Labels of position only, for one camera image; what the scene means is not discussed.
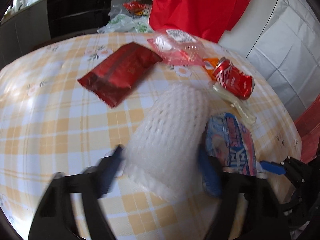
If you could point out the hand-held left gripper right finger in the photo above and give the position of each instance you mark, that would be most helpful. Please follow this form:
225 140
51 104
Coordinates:
210 177

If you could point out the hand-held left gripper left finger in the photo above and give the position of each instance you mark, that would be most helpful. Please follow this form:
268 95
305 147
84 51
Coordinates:
112 170

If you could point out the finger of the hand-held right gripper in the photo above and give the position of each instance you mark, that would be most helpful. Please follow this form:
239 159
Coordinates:
271 167

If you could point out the white foam net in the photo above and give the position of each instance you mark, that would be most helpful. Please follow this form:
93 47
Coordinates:
170 135

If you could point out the clear wrapper with yellow contents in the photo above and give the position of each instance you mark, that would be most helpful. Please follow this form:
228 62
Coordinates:
240 110

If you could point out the orange packet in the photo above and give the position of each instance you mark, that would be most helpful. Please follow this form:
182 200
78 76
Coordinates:
210 63

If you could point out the blue printed wrapper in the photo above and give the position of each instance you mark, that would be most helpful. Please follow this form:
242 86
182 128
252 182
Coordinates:
232 142

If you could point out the dark red packet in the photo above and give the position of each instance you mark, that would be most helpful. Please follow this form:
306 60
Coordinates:
117 75

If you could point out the crushed red can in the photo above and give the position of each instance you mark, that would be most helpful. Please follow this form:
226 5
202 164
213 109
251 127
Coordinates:
232 80

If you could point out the clear plastic container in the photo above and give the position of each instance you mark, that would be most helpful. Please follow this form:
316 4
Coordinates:
175 47

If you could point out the plastic bags heap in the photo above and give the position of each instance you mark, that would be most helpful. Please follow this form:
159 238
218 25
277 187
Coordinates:
125 23

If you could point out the black oven stove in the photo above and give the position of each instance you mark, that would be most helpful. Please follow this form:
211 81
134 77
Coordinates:
80 10

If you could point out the red snack bag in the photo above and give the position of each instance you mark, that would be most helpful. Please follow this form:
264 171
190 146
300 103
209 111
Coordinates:
133 7

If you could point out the grey base cabinets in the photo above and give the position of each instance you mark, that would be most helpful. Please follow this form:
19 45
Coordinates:
25 30

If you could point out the red apron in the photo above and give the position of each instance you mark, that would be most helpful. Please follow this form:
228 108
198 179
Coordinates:
195 5

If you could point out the red wall poster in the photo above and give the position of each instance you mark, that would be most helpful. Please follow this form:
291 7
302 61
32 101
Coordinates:
310 135

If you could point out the white wall cloth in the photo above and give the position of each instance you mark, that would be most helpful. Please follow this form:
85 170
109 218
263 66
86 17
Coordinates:
287 42

